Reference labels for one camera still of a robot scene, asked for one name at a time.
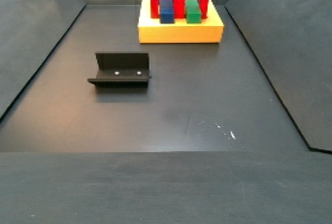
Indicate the yellow base board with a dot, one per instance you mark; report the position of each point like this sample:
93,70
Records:
180,32

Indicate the blue long block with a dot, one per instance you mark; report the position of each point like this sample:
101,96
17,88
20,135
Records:
167,11

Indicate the green long block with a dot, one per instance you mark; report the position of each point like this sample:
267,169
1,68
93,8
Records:
194,11

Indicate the black angle bracket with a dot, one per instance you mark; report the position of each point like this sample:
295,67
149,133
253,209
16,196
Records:
121,67

